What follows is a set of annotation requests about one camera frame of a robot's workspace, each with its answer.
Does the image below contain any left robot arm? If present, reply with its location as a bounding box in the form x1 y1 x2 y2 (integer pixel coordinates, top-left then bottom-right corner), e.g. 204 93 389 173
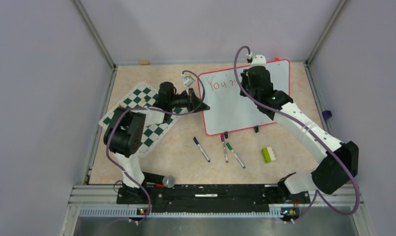
103 82 210 203

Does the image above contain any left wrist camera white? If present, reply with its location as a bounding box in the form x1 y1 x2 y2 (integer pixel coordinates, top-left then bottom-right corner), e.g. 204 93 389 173
183 74 195 89

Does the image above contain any pink-framed whiteboard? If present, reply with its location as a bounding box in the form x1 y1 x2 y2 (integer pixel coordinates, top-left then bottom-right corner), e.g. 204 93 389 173
198 68 274 136

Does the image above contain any blue-capped marker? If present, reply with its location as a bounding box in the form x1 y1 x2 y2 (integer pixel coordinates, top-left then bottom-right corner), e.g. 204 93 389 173
193 137 211 163

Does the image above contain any green white toy block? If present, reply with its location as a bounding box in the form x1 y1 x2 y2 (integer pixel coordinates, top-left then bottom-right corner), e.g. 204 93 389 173
261 147 276 164

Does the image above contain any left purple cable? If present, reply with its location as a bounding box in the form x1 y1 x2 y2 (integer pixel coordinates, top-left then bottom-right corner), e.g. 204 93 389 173
105 70 206 225

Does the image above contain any purple-capped marker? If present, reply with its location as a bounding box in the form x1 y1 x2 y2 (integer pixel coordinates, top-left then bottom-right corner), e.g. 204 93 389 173
220 134 229 163

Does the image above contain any purple clip on frame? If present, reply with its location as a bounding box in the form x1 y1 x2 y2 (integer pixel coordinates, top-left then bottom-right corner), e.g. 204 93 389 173
322 110 333 121

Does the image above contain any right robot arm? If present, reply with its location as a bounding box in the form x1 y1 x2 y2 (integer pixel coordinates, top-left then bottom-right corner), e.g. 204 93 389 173
240 66 359 203

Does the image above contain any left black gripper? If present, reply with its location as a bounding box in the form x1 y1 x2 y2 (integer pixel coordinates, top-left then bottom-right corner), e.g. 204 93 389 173
170 88 209 114

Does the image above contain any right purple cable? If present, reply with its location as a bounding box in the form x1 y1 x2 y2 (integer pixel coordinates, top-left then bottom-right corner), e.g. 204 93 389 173
233 45 362 225

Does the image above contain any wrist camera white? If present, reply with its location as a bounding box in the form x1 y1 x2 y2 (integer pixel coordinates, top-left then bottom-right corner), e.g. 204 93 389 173
183 74 195 89
246 53 267 70

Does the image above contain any purple cable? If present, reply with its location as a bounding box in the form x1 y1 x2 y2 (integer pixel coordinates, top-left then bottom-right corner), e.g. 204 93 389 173
105 70 206 225
233 45 362 225

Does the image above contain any black microphone silver head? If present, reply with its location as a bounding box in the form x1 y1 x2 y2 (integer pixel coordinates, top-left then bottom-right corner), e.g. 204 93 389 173
143 172 175 188

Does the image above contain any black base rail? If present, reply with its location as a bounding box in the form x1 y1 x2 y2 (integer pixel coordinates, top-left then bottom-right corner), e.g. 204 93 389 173
116 184 311 213

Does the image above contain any green white chessboard mat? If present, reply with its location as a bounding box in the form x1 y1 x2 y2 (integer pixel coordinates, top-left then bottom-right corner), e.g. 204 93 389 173
99 82 180 157

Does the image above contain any green-capped marker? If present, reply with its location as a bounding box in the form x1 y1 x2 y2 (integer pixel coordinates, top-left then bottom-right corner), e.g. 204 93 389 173
226 143 246 169

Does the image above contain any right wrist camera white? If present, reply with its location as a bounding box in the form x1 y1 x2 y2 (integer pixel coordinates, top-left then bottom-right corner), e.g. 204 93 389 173
246 53 267 70

